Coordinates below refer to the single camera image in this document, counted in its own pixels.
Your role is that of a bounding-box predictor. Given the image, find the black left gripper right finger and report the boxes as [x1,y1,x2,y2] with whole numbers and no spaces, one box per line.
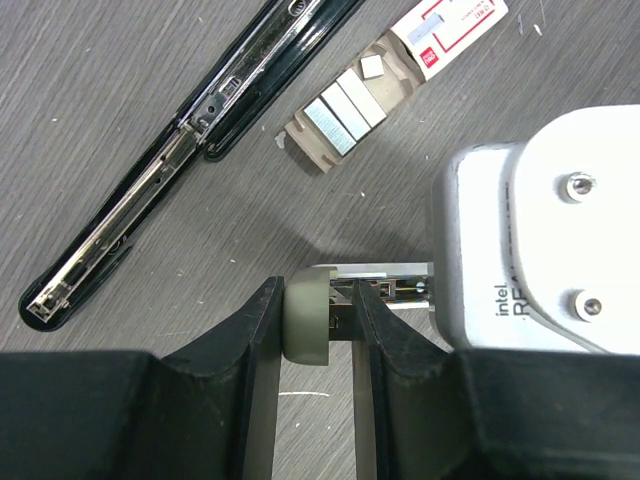
[352,282,639,479]

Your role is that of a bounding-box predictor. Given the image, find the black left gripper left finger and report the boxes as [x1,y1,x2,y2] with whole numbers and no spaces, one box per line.
[1,276,284,479]

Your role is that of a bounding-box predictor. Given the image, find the red white staple box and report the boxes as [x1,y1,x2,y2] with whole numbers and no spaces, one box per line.
[284,0,509,173]

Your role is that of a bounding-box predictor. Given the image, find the black stapler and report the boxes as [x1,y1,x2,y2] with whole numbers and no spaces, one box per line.
[18,1,361,332]

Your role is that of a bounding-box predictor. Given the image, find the silver staple strips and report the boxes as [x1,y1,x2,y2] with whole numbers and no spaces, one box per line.
[302,55,387,157]

